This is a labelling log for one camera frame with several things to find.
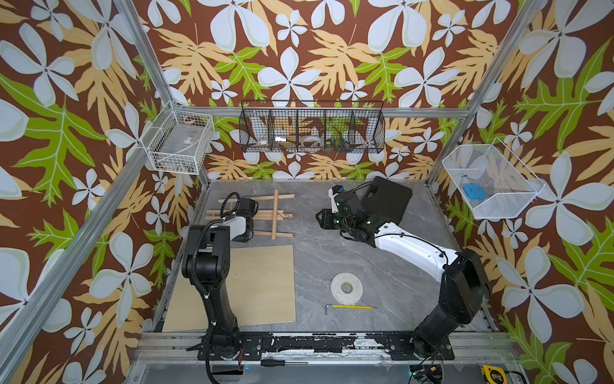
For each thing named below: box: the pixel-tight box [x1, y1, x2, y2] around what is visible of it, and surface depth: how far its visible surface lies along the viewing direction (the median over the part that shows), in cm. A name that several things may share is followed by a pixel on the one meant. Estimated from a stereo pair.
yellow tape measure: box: [481, 364, 509, 384], surface depth 69 cm
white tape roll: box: [330, 272, 364, 306], surface depth 88 cm
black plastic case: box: [361, 176, 413, 224], surface depth 113 cm
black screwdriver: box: [260, 359, 309, 368], surface depth 73 cm
